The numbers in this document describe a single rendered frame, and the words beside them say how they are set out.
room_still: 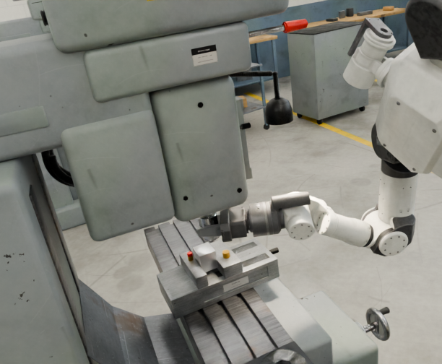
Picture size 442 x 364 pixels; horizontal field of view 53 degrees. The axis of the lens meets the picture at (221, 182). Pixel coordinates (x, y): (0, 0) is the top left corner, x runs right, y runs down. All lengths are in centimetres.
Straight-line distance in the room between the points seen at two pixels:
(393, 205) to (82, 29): 83
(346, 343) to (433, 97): 90
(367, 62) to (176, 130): 42
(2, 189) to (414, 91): 71
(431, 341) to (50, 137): 218
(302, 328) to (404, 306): 148
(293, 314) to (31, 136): 91
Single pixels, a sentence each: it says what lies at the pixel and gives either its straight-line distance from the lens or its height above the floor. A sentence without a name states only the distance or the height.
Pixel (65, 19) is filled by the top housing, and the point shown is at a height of 179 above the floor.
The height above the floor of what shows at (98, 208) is 142.
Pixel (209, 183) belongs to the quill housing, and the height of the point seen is 140.
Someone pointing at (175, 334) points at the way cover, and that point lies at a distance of 140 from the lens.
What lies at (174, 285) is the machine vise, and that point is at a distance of 135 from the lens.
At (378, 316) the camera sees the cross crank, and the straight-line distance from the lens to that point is 167.
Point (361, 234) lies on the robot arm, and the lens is 123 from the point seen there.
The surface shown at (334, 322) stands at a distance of 156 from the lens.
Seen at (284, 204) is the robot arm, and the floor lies 128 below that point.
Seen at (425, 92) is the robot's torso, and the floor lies 159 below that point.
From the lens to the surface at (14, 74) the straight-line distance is 88.
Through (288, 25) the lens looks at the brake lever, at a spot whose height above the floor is 170.
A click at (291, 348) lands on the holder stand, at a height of 113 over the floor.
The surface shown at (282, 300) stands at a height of 87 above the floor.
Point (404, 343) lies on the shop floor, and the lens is 259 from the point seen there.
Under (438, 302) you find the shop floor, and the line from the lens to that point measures 286.
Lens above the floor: 181
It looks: 24 degrees down
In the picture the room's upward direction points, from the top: 9 degrees counter-clockwise
